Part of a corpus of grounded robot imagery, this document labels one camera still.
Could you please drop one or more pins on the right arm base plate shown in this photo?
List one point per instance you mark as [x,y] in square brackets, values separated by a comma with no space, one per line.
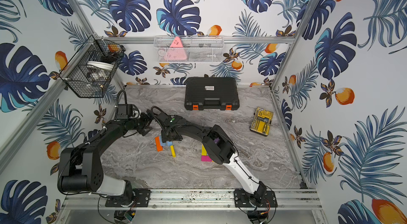
[242,199]

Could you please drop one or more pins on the light blue block left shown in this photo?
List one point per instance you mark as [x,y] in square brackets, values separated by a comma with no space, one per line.
[162,143]

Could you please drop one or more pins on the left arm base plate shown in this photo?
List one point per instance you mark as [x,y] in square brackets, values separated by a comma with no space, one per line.
[133,198]

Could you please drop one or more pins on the black plastic tool case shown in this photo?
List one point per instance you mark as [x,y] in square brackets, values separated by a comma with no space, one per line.
[218,93]

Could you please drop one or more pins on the aluminium front rail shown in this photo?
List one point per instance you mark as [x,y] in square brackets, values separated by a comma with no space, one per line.
[201,199]

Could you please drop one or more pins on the yellow screwdriver bit set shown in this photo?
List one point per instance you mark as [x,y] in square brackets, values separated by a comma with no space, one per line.
[261,122]

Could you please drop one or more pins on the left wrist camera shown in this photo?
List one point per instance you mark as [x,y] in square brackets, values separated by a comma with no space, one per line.
[126,111]

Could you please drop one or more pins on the white coil in basket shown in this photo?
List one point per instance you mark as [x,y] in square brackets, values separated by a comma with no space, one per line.
[100,65]

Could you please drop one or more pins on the black wire basket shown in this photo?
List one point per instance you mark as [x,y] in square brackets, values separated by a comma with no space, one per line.
[88,82]

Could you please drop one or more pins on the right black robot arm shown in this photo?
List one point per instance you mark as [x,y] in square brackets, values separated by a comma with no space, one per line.
[219,148]

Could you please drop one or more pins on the pink triangle object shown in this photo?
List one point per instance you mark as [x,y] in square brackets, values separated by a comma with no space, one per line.
[176,51]

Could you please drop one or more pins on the orange block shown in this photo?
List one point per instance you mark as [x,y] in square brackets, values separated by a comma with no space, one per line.
[158,143]

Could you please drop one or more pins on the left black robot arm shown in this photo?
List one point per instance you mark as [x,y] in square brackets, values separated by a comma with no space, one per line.
[80,168]

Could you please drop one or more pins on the magenta block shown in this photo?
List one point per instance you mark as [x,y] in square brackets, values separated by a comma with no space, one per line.
[206,159]

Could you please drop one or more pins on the small yellow block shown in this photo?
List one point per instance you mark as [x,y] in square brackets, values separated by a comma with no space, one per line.
[173,151]

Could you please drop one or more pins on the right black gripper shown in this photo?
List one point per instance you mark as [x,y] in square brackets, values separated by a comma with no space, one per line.
[165,138]

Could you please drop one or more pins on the clear mesh wall shelf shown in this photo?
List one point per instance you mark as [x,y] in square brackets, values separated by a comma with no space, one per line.
[199,49]

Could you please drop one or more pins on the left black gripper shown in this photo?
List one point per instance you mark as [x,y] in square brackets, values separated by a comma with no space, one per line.
[143,124]

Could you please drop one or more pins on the long yellow block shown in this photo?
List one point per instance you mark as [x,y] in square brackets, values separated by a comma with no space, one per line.
[203,151]

